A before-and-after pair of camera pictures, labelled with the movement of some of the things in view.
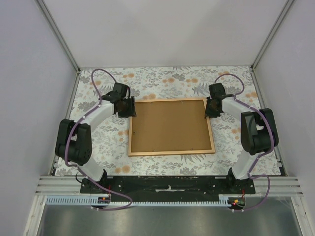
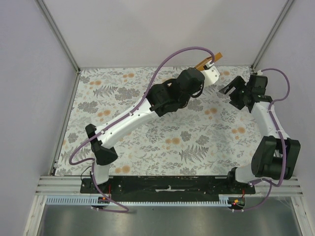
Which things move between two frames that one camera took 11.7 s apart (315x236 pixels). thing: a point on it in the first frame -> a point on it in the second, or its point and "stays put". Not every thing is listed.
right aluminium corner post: x=271 y=33 stays put
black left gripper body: x=128 y=109 -> x=184 y=103
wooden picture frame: x=161 y=153 -> x=201 y=67
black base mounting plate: x=168 y=186 stays put
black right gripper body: x=209 y=111 -> x=237 y=96
